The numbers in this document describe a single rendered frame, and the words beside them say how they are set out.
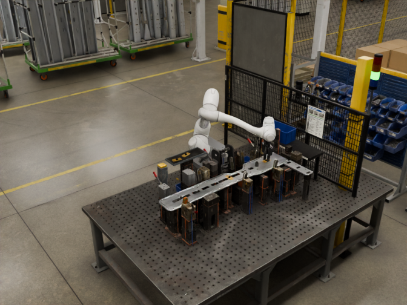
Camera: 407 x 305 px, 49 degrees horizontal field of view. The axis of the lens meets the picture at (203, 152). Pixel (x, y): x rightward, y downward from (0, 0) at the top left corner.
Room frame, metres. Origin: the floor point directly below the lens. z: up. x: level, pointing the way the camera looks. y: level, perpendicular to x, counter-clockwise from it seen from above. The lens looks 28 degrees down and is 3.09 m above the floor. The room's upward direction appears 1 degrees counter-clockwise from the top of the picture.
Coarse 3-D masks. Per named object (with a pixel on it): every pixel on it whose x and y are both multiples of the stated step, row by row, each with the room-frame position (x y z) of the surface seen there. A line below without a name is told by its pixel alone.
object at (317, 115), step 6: (312, 108) 4.05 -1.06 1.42; (318, 108) 3.99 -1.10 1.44; (306, 114) 4.09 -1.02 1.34; (312, 114) 4.04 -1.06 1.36; (318, 114) 3.98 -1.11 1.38; (324, 114) 3.93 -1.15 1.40; (306, 120) 4.09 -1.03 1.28; (312, 120) 4.03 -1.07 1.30; (318, 120) 3.98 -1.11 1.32; (324, 120) 3.92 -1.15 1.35; (306, 126) 4.08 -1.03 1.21; (312, 126) 4.03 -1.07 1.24; (318, 126) 3.97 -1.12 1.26; (324, 126) 3.92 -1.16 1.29; (306, 132) 4.07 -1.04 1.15; (312, 132) 4.02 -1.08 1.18; (318, 132) 3.96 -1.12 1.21
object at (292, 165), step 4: (284, 164) 3.71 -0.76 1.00; (288, 164) 3.70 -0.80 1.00; (292, 164) 3.70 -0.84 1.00; (296, 164) 3.70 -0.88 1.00; (292, 168) 3.63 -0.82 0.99; (296, 168) 3.62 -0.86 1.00; (300, 168) 3.62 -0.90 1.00; (304, 168) 3.61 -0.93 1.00; (300, 172) 3.55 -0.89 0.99; (304, 172) 3.54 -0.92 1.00; (312, 172) 3.54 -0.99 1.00
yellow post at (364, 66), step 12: (360, 60) 3.74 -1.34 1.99; (372, 60) 3.74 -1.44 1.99; (360, 72) 3.72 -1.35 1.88; (360, 84) 3.71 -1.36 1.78; (360, 96) 3.70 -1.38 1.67; (360, 108) 3.70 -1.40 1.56; (360, 132) 3.74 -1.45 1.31; (348, 144) 3.73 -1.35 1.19; (348, 156) 3.71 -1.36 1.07; (348, 168) 3.70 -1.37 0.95; (336, 240) 3.70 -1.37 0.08
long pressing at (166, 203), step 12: (276, 156) 3.86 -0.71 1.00; (264, 168) 3.62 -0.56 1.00; (216, 180) 3.42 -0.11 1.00; (228, 180) 3.41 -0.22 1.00; (240, 180) 3.42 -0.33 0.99; (180, 192) 3.22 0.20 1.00; (192, 192) 3.23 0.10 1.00; (204, 192) 3.22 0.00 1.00; (168, 204) 3.05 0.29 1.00; (180, 204) 3.05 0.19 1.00
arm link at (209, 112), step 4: (204, 104) 3.83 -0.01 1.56; (208, 104) 3.80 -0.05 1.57; (212, 104) 3.81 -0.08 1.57; (200, 108) 3.79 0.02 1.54; (204, 108) 3.78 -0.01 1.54; (208, 108) 3.77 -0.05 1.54; (212, 108) 3.77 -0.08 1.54; (216, 108) 3.81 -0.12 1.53; (200, 112) 3.76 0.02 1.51; (204, 112) 3.75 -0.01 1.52; (208, 112) 3.75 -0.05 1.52; (212, 112) 3.75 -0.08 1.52; (216, 112) 3.76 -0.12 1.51; (200, 116) 3.76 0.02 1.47; (204, 116) 3.74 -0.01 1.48; (208, 116) 3.73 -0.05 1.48; (212, 116) 3.73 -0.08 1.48; (216, 116) 3.73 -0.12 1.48; (208, 120) 3.75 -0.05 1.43; (212, 120) 3.73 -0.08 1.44; (216, 120) 3.73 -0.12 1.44
